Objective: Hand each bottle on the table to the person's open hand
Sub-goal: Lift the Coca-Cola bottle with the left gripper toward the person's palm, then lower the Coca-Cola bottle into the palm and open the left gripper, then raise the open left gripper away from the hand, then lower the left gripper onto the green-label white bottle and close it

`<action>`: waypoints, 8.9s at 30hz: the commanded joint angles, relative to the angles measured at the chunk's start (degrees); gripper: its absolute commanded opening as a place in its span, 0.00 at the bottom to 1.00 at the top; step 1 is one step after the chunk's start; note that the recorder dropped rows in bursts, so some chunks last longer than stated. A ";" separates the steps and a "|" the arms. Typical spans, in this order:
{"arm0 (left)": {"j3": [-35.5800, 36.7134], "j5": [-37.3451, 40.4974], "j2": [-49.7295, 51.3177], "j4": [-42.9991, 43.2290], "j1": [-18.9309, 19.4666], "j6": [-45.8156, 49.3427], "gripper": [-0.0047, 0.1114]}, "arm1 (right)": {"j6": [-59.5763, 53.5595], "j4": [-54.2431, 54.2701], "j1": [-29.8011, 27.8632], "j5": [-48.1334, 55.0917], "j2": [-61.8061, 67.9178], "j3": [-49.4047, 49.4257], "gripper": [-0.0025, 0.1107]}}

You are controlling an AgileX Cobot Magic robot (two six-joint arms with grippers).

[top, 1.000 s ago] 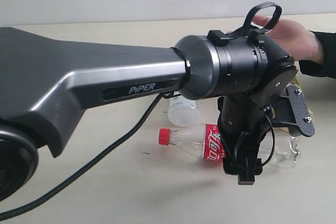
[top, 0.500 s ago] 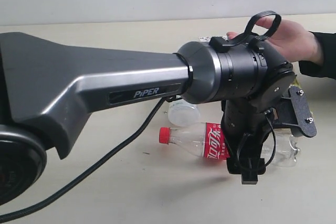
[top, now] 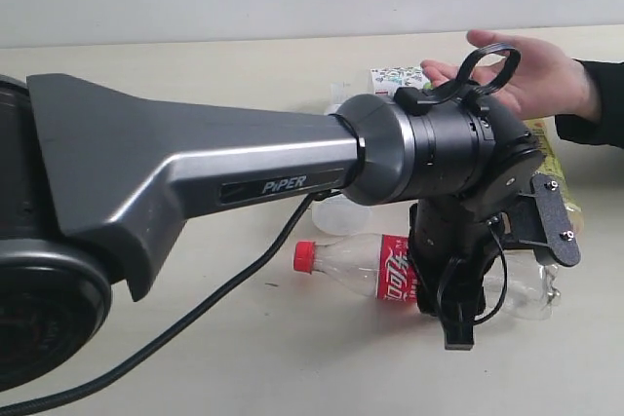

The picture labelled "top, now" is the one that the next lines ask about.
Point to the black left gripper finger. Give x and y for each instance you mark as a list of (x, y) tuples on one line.
[(458, 307)]

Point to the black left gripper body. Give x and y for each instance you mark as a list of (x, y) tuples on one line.
[(452, 246)]

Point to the clear cola bottle red label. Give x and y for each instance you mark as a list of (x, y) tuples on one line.
[(376, 266)]

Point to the white green yogurt drink bottle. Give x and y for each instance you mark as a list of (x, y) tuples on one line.
[(338, 216)]

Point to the yellow juice bottle red cap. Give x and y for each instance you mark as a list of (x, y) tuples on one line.
[(552, 175)]

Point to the clear tea bottle white label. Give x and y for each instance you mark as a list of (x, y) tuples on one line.
[(382, 81)]

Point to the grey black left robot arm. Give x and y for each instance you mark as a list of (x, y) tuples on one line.
[(96, 186)]

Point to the person's open right hand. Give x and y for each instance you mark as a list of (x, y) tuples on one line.
[(546, 83)]

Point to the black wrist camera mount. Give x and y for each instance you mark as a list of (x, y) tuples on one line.
[(551, 221)]

